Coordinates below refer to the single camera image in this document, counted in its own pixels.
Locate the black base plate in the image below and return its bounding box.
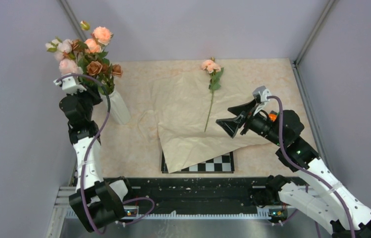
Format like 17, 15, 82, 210
125, 176, 283, 215

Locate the aluminium frame rail right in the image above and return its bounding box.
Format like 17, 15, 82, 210
290, 0, 338, 184

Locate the pale white rose flower stem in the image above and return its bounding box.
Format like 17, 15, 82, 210
45, 39, 76, 62

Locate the orange rose flower stem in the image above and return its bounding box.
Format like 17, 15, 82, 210
79, 21, 113, 54

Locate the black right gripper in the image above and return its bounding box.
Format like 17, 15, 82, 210
216, 98, 285, 146

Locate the pink rose flower stem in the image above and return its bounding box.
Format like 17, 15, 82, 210
201, 57, 224, 132

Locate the black white checkerboard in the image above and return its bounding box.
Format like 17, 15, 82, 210
173, 152, 235, 174

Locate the brown rose flower stem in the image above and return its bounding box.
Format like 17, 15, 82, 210
83, 61, 123, 94

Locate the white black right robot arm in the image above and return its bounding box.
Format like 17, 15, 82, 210
216, 99, 371, 238

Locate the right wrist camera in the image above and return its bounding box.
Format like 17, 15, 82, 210
253, 86, 272, 115

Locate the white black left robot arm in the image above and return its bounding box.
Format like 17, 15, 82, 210
59, 85, 134, 233

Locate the aluminium front rail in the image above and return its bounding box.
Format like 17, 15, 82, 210
53, 185, 353, 220

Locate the orange kraft wrapping paper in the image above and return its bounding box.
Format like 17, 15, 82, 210
151, 71, 268, 173

